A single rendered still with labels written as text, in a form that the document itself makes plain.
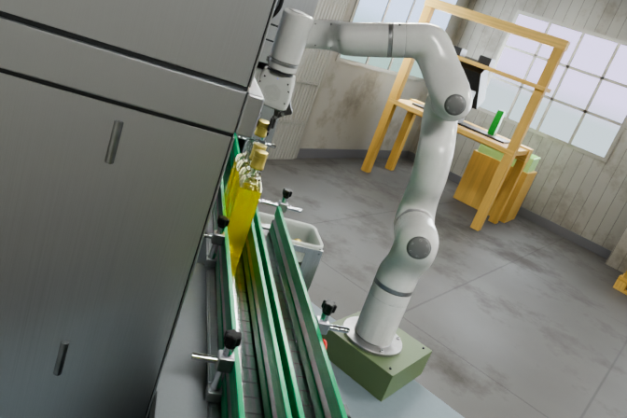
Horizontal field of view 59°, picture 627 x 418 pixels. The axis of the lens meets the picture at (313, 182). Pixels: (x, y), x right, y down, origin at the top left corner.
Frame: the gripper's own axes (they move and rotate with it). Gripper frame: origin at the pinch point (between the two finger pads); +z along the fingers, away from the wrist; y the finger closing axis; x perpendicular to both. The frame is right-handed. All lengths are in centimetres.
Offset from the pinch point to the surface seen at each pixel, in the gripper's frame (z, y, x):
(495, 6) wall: -43, 167, 701
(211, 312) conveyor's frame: 25, 9, -56
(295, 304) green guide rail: 22, 25, -46
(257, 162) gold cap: 2.1, 4.8, -25.3
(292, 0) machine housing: -24, -15, 84
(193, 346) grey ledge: 23, 9, -69
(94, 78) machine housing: -26, -10, -86
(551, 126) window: 70, 286, 609
